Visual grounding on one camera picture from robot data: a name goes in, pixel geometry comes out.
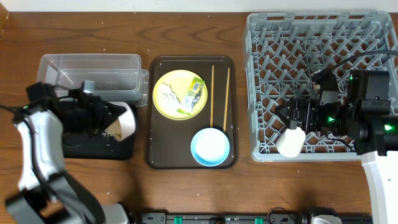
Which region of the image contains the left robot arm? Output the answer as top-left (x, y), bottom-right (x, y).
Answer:
top-left (5, 81), bottom-right (131, 223)

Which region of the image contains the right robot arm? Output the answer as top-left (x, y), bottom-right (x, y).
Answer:
top-left (275, 70), bottom-right (397, 223)

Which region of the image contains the grey dishwasher rack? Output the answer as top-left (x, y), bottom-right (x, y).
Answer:
top-left (243, 11), bottom-right (397, 162)

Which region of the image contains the rice pile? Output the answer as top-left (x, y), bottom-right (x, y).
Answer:
top-left (102, 128), bottom-right (119, 140)

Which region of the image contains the clear plastic bin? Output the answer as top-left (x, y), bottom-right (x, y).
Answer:
top-left (37, 54), bottom-right (149, 107)

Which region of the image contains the yellow plate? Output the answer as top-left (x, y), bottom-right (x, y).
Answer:
top-left (152, 70), bottom-right (208, 121)

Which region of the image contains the right wooden chopstick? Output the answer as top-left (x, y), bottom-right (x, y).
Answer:
top-left (223, 68), bottom-right (230, 133)

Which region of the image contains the white cup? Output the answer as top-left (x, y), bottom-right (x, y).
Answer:
top-left (276, 127), bottom-right (306, 158)

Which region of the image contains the white tissue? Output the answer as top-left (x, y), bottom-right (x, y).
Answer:
top-left (159, 83), bottom-right (180, 109)

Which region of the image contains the left wooden chopstick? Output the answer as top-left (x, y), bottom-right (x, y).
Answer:
top-left (210, 65), bottom-right (215, 128)

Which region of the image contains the pink bowl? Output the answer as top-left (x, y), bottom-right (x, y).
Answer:
top-left (109, 104), bottom-right (136, 142)

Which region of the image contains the brown serving tray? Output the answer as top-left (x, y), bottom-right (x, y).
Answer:
top-left (146, 55), bottom-right (239, 169)

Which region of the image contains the blue bowl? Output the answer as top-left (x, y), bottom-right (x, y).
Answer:
top-left (190, 128), bottom-right (231, 167)

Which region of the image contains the black waste tray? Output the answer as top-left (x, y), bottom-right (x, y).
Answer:
top-left (62, 104), bottom-right (137, 160)

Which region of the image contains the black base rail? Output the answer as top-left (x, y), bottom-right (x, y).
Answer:
top-left (102, 203), bottom-right (373, 224)

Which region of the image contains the wooden chopstick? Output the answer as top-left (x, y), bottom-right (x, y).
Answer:
top-left (210, 65), bottom-right (215, 128)
top-left (223, 68), bottom-right (230, 133)

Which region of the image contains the green snack wrapper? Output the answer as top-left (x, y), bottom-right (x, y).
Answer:
top-left (177, 77), bottom-right (205, 115)

